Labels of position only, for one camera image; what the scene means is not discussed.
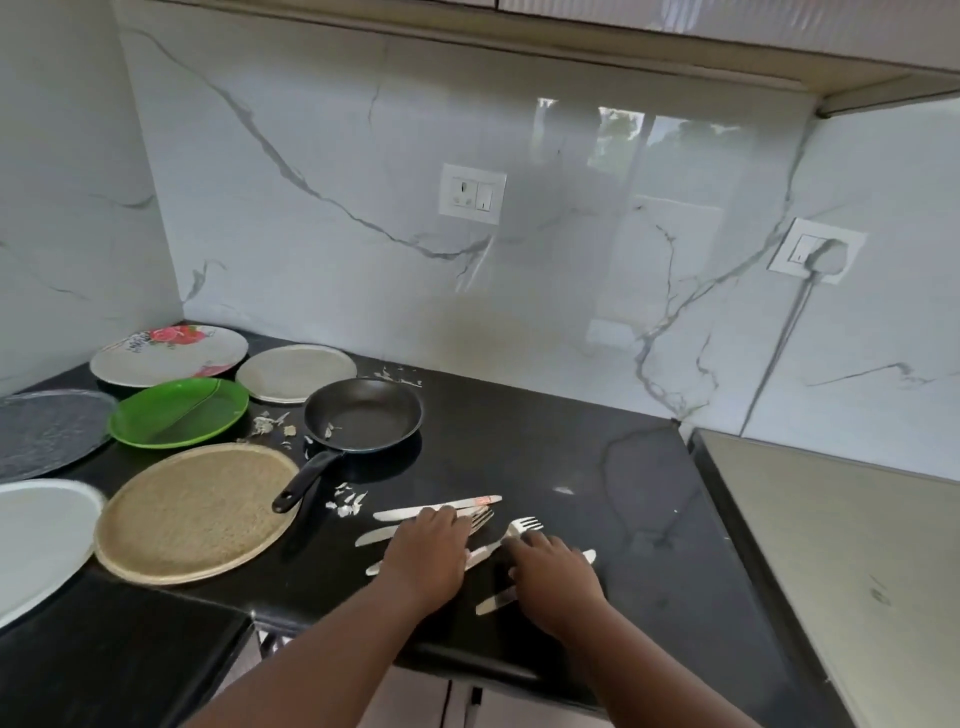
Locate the plain beige small plate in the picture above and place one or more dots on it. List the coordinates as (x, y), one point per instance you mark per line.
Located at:
(296, 373)

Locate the large white plate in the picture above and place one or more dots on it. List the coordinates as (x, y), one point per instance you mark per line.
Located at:
(41, 540)

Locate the silver dishwasher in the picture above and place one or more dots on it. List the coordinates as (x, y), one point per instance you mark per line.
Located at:
(840, 540)

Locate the beige speckled round plate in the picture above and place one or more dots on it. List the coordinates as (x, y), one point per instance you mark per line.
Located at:
(187, 517)

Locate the green plate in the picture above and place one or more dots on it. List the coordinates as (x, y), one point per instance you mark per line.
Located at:
(176, 416)

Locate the white socket with switch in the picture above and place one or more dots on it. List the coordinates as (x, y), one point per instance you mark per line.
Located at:
(472, 193)

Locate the person's left forearm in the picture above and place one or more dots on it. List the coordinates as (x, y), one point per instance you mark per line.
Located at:
(322, 667)

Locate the person's left hand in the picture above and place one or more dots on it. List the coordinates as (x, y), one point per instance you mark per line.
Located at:
(427, 555)

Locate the white wall socket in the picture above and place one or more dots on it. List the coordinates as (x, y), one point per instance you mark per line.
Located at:
(787, 251)

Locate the pink base cabinet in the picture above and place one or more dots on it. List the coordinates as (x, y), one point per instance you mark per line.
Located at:
(420, 701)

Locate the person's right hand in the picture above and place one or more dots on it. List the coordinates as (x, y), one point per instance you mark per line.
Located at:
(559, 585)

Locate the black frying pan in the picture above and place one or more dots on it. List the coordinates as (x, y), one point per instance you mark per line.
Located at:
(364, 412)

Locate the grey speckled steel plate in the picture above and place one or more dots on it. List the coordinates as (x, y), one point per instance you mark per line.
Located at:
(45, 431)

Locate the beige wall cabinet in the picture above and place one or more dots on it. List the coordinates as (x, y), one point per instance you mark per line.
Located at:
(675, 30)

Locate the black countertop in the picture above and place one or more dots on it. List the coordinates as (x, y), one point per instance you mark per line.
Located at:
(570, 465)

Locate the white pink flower plate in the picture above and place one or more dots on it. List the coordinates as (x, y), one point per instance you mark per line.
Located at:
(142, 360)

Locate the person's right forearm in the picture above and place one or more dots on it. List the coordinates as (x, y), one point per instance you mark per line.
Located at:
(652, 675)

